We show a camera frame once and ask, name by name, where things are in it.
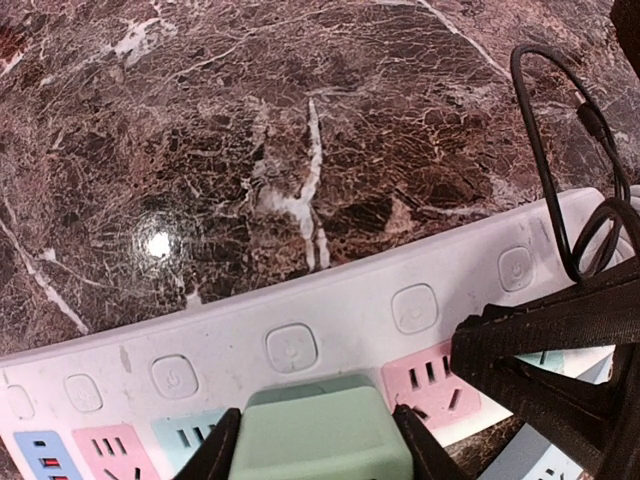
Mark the green USB charger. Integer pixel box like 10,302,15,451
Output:
229,375,414,479

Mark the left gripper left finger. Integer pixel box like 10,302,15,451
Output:
174,408,242,480

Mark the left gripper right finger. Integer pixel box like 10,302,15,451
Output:
392,404,470,480

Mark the blue power strip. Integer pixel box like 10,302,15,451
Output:
478,424,583,480

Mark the white multicolour power strip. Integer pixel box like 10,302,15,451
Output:
1,201,569,479

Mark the black USB cable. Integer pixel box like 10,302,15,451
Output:
509,44,635,284

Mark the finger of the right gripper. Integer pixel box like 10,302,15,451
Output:
449,259,640,480

